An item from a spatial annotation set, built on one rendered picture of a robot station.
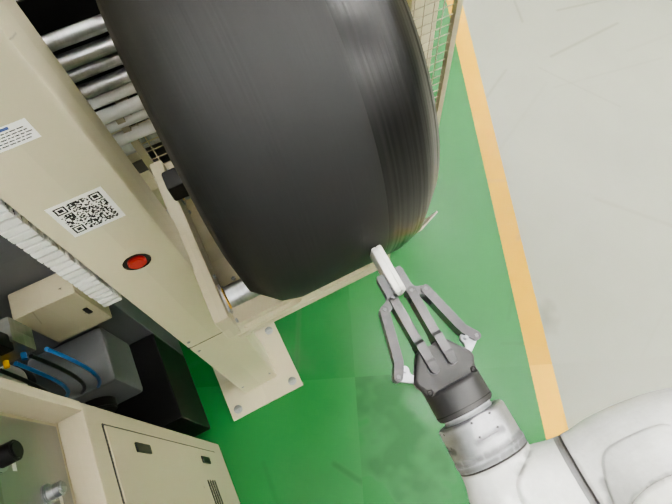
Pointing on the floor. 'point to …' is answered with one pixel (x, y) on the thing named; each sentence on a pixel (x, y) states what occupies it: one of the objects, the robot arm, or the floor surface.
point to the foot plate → (242, 403)
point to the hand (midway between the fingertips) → (387, 271)
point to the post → (118, 251)
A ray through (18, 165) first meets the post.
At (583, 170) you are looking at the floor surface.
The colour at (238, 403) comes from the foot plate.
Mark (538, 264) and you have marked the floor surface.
